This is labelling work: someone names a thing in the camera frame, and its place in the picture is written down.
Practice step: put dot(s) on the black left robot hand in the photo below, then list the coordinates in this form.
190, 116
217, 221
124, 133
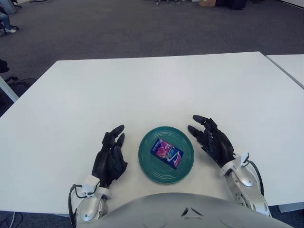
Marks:
107, 164

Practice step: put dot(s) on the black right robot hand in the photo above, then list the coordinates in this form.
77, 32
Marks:
219, 147

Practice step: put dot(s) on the blue purple gum pack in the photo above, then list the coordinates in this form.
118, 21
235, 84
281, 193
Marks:
167, 153

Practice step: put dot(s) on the green round plate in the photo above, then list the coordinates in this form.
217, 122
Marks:
152, 171

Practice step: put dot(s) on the silver robot torso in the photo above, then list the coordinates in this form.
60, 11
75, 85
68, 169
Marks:
178, 211

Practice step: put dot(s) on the grey table foot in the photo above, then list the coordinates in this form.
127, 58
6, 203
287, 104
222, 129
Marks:
292, 208

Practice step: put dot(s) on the white slanted table leg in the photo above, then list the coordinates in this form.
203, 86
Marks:
9, 89

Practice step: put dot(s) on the black storage case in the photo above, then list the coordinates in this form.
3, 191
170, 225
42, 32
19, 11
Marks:
231, 3

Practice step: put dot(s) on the brown cardboard box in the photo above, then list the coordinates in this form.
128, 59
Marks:
207, 2

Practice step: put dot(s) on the wheeled metal cart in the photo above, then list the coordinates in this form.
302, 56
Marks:
169, 1

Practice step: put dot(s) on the seated person in jeans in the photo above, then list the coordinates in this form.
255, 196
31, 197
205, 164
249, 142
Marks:
6, 22

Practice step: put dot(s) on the grey cabinet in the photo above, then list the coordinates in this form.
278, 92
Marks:
6, 6

